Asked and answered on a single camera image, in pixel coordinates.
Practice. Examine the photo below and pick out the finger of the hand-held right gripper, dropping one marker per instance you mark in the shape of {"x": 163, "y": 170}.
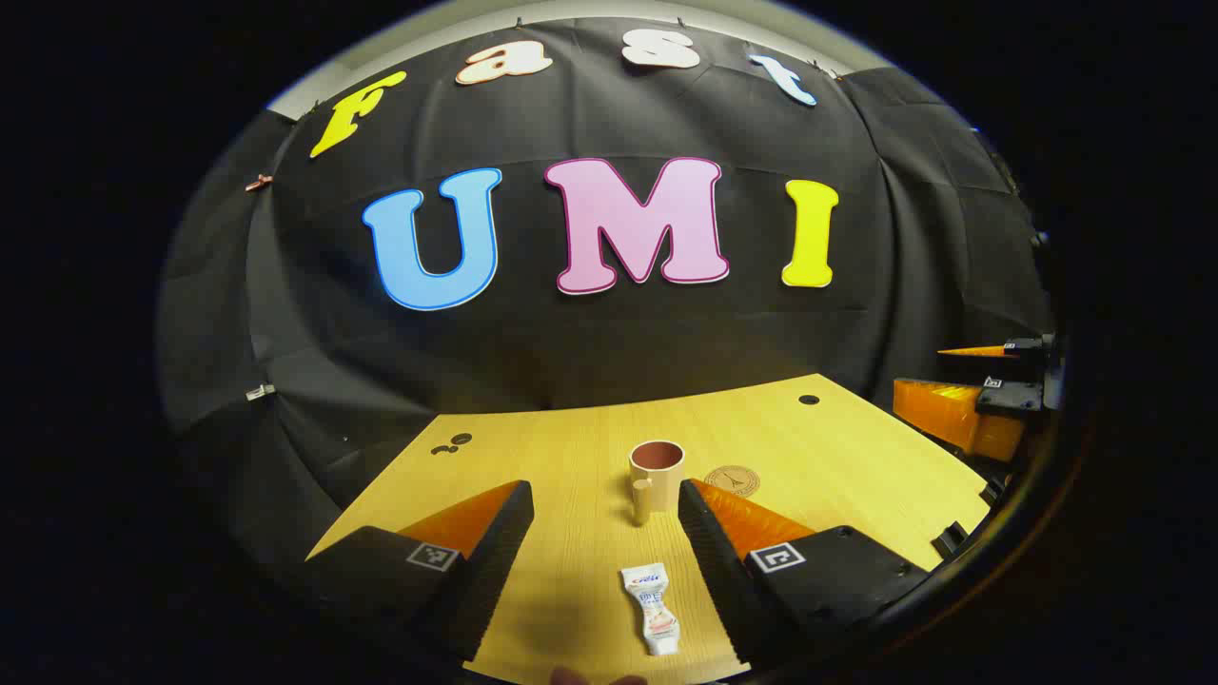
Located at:
{"x": 990, "y": 351}
{"x": 942, "y": 414}

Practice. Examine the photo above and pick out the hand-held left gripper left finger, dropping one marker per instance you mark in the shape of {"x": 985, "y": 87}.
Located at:
{"x": 495, "y": 561}

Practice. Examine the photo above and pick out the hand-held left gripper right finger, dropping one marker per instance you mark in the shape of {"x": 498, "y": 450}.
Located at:
{"x": 714, "y": 571}

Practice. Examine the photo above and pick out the white toothpaste tube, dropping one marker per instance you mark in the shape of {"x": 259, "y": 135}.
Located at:
{"x": 655, "y": 609}

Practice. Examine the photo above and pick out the round brown coaster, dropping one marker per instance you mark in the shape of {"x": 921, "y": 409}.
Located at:
{"x": 737, "y": 480}

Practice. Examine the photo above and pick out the wooden desktop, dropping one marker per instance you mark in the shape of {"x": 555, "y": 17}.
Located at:
{"x": 571, "y": 476}

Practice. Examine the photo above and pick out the black backdrop cloth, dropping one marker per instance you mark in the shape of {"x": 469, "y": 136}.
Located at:
{"x": 666, "y": 352}

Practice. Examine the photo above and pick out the white clip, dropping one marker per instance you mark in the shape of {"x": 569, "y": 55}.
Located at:
{"x": 260, "y": 391}

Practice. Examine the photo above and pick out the copper clip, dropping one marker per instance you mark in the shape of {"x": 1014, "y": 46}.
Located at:
{"x": 259, "y": 182}

